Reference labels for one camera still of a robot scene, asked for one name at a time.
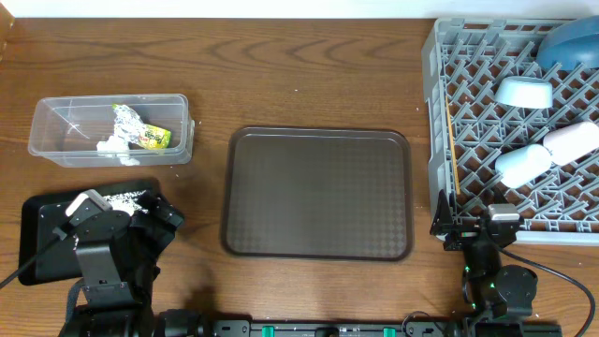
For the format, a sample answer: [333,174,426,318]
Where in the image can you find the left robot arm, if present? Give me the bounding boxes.
[54,189,212,337]

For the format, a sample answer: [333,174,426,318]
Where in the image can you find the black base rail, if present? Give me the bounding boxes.
[212,319,562,337]

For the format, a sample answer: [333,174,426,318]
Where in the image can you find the clear plastic bin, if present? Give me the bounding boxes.
[28,94,195,168]

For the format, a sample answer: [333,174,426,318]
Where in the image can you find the yellow green snack wrapper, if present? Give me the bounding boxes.
[138,122,171,150]

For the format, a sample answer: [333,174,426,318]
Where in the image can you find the pink cup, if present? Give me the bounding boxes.
[543,122,598,166]

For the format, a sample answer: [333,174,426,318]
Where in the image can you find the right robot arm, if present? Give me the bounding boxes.
[430,191,538,336]

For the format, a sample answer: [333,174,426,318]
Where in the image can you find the grey dishwasher rack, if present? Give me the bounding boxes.
[421,18,598,246]

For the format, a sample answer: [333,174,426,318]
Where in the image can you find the brown serving tray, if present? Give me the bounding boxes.
[220,126,415,263]

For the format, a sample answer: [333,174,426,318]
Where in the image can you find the wooden chopstick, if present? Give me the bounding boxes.
[445,95,460,196]

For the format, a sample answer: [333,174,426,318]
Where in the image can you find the pile of white rice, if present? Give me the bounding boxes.
[104,190,147,215]

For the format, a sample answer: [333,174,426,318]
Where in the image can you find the light blue bowl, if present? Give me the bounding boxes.
[494,76,552,109]

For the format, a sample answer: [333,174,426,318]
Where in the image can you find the light blue cup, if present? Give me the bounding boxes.
[495,144,552,188]

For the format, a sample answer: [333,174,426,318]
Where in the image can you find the dark blue bowl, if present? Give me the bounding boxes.
[535,16,598,71]

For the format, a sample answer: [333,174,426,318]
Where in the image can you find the white tissue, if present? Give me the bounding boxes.
[96,135,140,166]

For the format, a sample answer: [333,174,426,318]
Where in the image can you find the black tray bin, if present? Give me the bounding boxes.
[19,179,160,286]

